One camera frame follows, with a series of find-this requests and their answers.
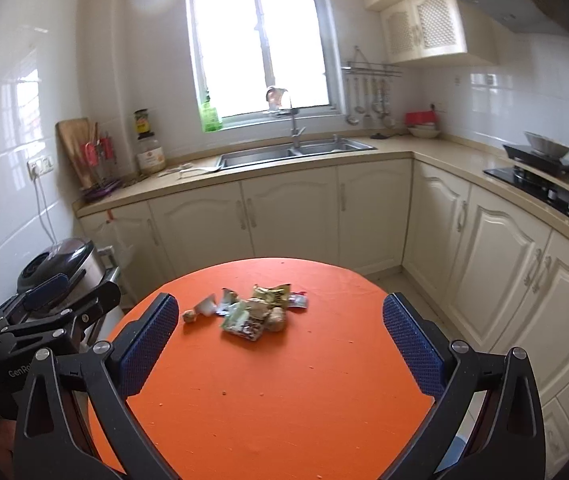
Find silver printed wrapper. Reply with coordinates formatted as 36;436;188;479
216;288;240;316

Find green snack wrapper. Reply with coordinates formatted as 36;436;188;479
222;300;265;341

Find gold snack wrapper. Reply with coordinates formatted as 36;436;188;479
252;284;291;309

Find chrome kitchen faucet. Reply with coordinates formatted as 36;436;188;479
265;86;305;151

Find kitchen window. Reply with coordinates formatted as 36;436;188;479
188;0;341;129

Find black rice cooker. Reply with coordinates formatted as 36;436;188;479
16;237;106;313

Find metal side rack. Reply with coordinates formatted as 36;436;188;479
78;245;124;348

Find cream lower cabinets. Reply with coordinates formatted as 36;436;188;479
79;153;569;476

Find wooden cutting board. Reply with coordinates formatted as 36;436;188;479
56;117;96;191

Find large glass jar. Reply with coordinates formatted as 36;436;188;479
137;131;166;174

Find yellow label bottle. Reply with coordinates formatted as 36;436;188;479
134;108;151;136

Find orange round table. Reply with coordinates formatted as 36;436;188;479
86;257;435;480

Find green dish soap bottle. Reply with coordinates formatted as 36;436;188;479
201;92;224;132

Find black gas stove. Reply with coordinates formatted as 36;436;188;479
484;166;569;218

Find steel wok on stove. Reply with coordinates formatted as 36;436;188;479
524;131;569;160

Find stainless steel sink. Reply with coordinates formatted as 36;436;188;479
217;136;375;170

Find white bowl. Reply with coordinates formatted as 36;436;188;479
408;125;441;139

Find red lidded container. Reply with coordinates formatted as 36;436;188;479
405;110;437;127

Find hanging utensil rack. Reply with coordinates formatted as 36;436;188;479
341;46;403;130

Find upper lattice cabinet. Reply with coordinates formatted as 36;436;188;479
380;0;499;67

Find wall power outlet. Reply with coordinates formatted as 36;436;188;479
26;155;54;181

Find knife rack with red handles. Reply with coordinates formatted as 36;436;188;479
83;125;123;203

